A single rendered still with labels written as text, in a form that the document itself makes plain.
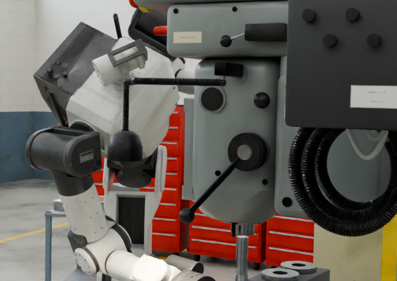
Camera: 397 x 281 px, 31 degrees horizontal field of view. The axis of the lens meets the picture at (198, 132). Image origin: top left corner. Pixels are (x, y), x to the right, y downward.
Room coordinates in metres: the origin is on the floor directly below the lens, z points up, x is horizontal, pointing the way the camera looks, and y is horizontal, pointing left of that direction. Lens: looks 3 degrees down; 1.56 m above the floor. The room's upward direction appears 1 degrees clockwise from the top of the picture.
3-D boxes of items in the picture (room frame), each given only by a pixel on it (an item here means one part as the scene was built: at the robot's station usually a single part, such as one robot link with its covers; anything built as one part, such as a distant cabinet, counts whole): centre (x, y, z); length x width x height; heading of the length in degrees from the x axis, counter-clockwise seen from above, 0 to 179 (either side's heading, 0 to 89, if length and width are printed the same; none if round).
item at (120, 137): (1.47, 0.15, 1.45); 0.07 x 0.07 x 0.06
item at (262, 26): (1.29, -0.10, 1.66); 0.12 x 0.04 x 0.04; 65
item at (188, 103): (1.48, 0.01, 1.45); 0.04 x 0.04 x 0.21; 65
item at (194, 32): (1.42, -0.13, 1.68); 0.34 x 0.24 x 0.10; 65
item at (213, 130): (1.43, -0.10, 1.47); 0.21 x 0.19 x 0.32; 155
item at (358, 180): (1.35, -0.27, 1.47); 0.24 x 0.19 x 0.26; 155
